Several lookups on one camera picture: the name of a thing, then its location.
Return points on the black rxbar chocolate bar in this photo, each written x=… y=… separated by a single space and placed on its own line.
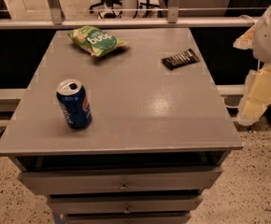
x=184 y=58

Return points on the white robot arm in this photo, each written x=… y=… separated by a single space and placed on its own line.
x=262 y=40

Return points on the grey drawer cabinet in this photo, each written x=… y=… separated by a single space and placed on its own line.
x=157 y=139

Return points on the green chip bag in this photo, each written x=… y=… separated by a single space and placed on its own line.
x=95 y=41

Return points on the blue pepsi can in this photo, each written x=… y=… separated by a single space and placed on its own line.
x=73 y=101

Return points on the metal railing frame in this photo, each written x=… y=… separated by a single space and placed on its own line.
x=26 y=14

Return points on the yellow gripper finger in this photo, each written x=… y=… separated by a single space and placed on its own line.
x=257 y=96
x=245 y=41

